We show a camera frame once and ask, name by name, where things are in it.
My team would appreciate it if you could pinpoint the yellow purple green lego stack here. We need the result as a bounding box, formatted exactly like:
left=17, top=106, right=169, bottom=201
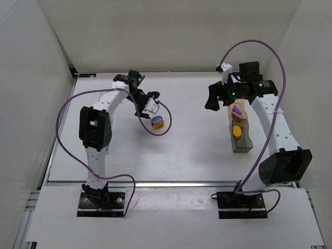
left=150, top=115, right=164, bottom=130

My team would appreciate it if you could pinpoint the purple lego plate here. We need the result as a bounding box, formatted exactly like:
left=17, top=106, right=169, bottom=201
left=232, top=105, right=242, bottom=114

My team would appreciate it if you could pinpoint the yellow round lego brick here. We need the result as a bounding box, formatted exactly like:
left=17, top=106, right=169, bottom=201
left=232, top=126, right=242, bottom=139

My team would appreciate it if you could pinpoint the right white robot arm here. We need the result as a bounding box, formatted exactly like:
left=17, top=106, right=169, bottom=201
left=205, top=62, right=312, bottom=196

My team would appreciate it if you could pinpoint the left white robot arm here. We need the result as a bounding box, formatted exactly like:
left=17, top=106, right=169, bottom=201
left=79, top=70, right=160, bottom=204

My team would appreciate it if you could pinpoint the orange translucent container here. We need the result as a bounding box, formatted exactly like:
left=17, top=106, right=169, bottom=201
left=227, top=99, right=248, bottom=126

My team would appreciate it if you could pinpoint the grey translucent container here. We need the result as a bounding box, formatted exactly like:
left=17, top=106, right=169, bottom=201
left=230, top=121, right=253, bottom=153

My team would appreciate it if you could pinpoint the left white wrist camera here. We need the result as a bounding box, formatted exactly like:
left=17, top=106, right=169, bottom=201
left=144, top=98, right=160, bottom=114

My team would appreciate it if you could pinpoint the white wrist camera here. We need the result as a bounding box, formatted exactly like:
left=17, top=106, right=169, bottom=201
left=215, top=63, right=233, bottom=85
left=144, top=98, right=160, bottom=114

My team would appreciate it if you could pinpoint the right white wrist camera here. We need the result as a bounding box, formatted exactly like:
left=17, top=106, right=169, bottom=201
left=215, top=63, right=233, bottom=85

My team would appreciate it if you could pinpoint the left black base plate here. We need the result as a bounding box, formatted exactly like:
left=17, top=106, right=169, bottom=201
left=76, top=188, right=126, bottom=218

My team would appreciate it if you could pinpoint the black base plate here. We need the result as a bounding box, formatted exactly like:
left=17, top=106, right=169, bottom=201
left=211, top=191, right=268, bottom=219
left=76, top=188, right=126, bottom=218

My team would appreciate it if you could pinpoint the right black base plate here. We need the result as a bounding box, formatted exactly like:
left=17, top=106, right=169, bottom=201
left=211, top=191, right=268, bottom=219

